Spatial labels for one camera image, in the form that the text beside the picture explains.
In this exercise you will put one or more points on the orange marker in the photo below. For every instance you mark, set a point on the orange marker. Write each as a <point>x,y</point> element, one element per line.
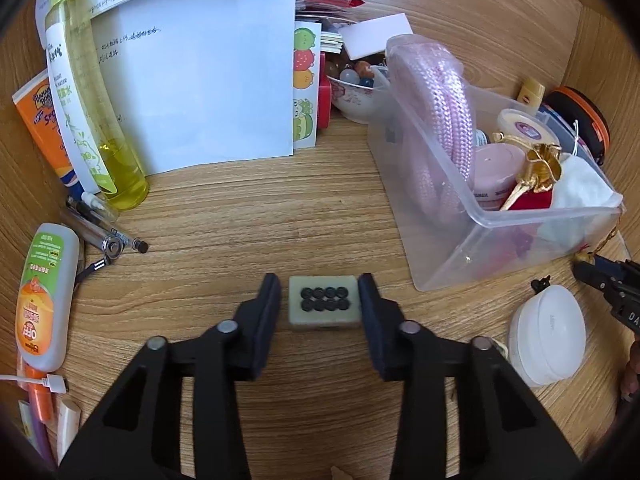
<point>40,395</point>

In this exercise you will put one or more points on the pink round jar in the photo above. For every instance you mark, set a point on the pink round jar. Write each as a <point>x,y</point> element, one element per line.
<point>492,172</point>

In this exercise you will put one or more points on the clear pen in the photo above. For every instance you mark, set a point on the clear pen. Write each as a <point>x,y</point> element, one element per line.
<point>95,232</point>

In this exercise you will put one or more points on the orange sunscreen tube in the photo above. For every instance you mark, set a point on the orange sunscreen tube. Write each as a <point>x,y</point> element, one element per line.
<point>42,135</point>

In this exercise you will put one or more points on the white round jar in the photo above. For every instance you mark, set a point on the white round jar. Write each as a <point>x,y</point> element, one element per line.
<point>547,335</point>

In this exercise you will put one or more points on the white card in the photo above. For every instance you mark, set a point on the white card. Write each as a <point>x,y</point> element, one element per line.
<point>375,35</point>

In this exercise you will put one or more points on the person's right hand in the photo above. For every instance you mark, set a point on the person's right hand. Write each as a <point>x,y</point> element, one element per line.
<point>631,375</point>

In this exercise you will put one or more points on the wooden desktop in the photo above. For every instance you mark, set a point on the wooden desktop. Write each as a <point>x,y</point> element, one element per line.
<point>225,220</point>

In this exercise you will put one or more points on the yellow spray bottle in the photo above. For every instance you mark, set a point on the yellow spray bottle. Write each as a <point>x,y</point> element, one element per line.
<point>100,125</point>

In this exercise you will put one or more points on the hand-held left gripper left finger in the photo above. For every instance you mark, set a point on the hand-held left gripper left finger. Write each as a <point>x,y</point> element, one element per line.
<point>264,322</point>

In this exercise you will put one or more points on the green mahjong tile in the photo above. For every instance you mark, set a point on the green mahjong tile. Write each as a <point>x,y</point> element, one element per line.
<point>324,305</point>

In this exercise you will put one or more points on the small yellow bottle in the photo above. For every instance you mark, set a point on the small yellow bottle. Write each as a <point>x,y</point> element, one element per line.
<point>531,92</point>

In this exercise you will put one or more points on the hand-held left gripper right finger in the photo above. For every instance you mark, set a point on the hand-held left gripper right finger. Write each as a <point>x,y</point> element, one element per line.
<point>374,322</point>

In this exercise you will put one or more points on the orange black zip case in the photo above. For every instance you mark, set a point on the orange black zip case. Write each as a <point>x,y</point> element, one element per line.
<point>585,115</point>

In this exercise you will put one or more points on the small black clip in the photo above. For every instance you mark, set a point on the small black clip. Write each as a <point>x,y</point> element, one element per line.
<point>541,284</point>

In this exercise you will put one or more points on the white capped pen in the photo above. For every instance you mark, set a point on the white capped pen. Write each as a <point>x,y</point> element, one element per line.
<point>97,205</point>

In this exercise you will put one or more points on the purple pen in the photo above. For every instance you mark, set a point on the purple pen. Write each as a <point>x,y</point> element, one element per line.
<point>41,437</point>

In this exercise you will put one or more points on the ceramic bowl of beads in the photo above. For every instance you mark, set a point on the ceramic bowl of beads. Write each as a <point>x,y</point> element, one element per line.
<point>352,97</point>

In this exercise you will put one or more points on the red box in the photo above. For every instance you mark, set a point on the red box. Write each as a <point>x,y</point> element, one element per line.
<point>324,105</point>

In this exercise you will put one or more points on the gold ornament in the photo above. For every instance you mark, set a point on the gold ornament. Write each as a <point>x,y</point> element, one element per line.
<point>537,165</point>

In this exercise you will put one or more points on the white paper sheets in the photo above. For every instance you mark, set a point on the white paper sheets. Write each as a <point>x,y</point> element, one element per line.
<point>210,85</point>

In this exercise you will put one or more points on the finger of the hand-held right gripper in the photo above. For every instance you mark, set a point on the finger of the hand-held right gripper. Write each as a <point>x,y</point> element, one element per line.
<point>615,287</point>

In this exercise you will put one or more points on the yellow jar with purple label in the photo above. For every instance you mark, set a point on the yellow jar with purple label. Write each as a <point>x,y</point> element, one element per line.
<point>525,127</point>

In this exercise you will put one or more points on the blue pencil pouch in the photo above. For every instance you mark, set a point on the blue pencil pouch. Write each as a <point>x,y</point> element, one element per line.
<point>557,122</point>

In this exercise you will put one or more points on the green orange repellent bottle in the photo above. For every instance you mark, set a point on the green orange repellent bottle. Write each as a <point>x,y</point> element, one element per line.
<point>42,300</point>

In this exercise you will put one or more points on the clear plastic box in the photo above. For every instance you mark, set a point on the clear plastic box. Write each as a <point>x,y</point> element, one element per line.
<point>450,240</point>

